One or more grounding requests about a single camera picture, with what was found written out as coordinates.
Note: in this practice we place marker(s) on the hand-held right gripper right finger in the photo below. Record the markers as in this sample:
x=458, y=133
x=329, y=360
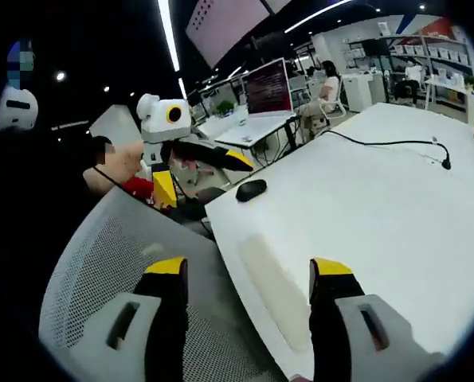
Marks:
x=332, y=318

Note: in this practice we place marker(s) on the person's left hand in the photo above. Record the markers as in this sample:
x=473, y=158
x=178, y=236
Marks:
x=129, y=159

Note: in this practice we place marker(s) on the grey mesh office chair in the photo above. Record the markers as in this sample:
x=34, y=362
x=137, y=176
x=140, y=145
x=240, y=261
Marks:
x=113, y=254

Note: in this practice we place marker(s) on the white worn device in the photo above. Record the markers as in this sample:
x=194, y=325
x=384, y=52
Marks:
x=17, y=117

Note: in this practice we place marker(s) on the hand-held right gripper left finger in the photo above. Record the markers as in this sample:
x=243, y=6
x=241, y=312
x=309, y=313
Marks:
x=165, y=318

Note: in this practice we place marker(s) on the row of white storage bins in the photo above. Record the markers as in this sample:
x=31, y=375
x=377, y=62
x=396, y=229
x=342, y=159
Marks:
x=432, y=51

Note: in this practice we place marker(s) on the person's black shirt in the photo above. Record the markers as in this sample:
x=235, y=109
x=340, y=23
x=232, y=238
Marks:
x=41, y=207

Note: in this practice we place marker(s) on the black computer mouse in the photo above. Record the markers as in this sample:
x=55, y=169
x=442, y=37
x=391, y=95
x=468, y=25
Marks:
x=251, y=190

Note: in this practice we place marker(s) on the white low cabinet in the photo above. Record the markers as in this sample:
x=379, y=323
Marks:
x=360, y=93

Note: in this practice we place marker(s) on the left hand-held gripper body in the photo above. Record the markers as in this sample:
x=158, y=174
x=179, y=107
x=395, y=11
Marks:
x=161, y=123

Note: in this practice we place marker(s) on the metal storage shelf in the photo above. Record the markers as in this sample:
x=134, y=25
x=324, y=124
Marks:
x=428, y=40

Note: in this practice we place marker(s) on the white laptop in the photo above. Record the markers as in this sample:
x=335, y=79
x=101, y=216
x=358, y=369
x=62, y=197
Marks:
x=268, y=87

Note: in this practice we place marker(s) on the long ceiling strip light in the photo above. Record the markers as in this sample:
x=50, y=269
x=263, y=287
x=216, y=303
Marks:
x=168, y=36
x=316, y=16

